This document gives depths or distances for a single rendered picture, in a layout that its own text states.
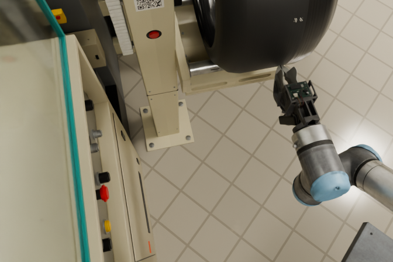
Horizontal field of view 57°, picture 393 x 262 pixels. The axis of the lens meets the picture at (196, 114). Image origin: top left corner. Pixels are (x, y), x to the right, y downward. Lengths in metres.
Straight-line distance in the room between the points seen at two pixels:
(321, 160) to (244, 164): 1.20
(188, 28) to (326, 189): 0.81
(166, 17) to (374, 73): 1.72
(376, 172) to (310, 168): 0.18
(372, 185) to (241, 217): 1.13
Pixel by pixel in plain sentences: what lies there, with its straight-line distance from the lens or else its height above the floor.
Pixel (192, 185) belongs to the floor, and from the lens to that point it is 2.00.
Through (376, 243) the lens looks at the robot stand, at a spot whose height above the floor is 0.60.
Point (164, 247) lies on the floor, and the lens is 1.99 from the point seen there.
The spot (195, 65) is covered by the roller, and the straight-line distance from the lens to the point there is 1.19.
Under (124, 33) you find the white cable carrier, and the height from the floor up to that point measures 1.08.
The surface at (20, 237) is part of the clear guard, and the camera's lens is 0.47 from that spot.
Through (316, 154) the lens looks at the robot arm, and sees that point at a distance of 0.88.
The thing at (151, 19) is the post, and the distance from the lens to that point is 1.03.
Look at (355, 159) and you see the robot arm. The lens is 1.03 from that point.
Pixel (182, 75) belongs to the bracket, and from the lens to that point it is 1.15.
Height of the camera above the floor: 1.98
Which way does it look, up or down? 70 degrees down
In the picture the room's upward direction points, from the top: 5 degrees clockwise
